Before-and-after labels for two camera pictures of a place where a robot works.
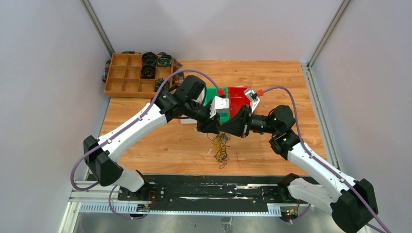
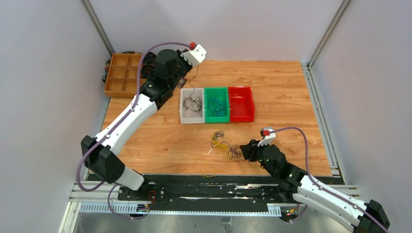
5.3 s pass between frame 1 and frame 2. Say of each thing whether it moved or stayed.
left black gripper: moved
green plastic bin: stayed
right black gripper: moved
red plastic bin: stayed
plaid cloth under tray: stayed
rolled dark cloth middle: stayed
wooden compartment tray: stayed
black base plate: stayed
